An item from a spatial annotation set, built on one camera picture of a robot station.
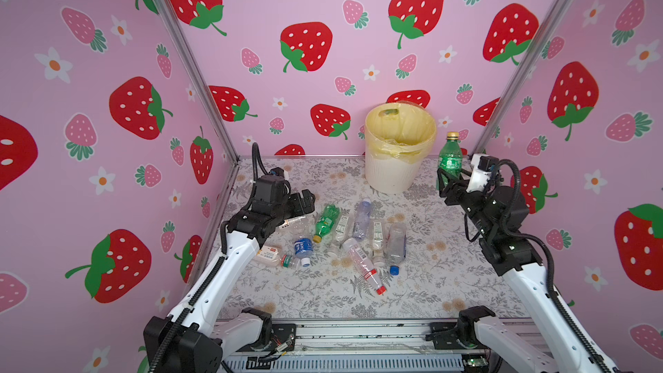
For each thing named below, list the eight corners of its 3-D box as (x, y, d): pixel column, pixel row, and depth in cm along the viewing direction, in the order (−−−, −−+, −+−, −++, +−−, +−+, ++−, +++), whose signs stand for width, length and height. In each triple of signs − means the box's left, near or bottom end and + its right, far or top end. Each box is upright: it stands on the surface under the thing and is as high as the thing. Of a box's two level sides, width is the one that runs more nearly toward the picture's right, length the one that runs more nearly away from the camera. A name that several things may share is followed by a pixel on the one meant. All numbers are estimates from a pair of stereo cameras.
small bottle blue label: (294, 268, 90) (291, 261, 85) (297, 244, 95) (294, 236, 91) (312, 268, 90) (310, 261, 85) (313, 244, 95) (312, 236, 91)
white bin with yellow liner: (365, 200, 108) (371, 149, 85) (362, 155, 126) (366, 102, 103) (423, 200, 108) (445, 149, 85) (412, 155, 126) (427, 102, 103)
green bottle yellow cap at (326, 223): (312, 242, 96) (311, 235, 91) (327, 209, 105) (326, 201, 101) (328, 247, 94) (327, 240, 90) (341, 213, 104) (341, 205, 100)
